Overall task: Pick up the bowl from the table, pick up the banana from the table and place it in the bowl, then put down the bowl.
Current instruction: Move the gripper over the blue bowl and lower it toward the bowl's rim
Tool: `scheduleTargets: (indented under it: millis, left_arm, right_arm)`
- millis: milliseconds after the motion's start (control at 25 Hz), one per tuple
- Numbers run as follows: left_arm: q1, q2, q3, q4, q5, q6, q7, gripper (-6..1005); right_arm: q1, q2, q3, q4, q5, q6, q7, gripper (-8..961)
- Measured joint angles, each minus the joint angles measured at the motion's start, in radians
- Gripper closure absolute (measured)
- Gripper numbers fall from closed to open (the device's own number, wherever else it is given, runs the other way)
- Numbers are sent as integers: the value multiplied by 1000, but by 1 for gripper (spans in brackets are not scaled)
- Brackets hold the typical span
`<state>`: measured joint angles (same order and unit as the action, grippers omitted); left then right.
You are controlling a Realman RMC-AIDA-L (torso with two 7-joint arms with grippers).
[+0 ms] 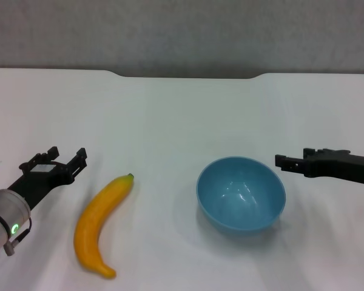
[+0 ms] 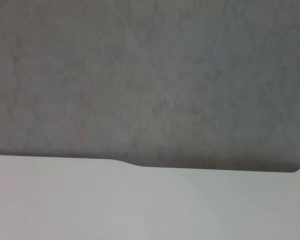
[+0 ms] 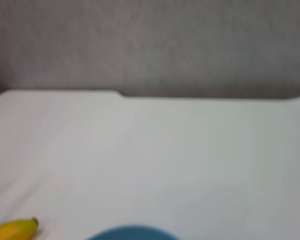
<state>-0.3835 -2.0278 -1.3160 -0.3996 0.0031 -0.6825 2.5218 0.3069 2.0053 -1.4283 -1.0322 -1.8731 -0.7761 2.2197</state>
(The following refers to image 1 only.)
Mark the blue plastic bowl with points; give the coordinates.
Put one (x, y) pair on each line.
(239, 197)

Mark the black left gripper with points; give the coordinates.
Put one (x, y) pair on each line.
(45, 179)

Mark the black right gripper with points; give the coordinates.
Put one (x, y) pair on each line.
(336, 166)

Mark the yellow banana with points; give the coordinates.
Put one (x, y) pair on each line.
(100, 212)

